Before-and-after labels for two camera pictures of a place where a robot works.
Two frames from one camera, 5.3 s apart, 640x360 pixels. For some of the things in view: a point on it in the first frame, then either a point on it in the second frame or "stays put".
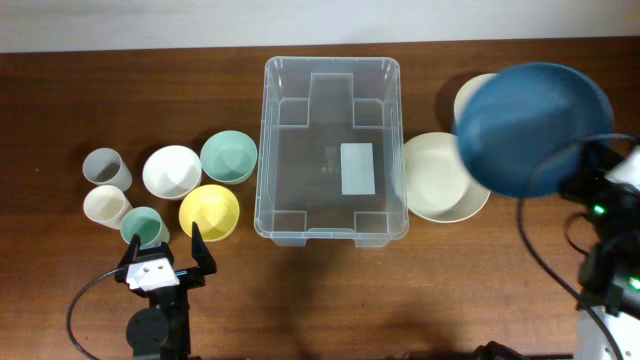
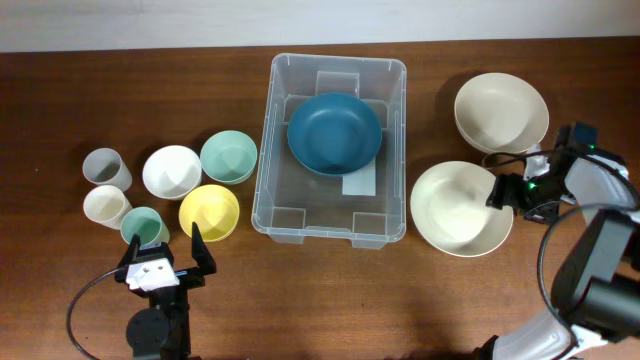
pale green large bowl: (438, 186) -> (449, 209)
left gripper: (205, 263) stays put
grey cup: (104, 166) stays put
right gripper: (589, 169) -> (504, 191)
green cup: (145, 222) stays put
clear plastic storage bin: (331, 162) stays put
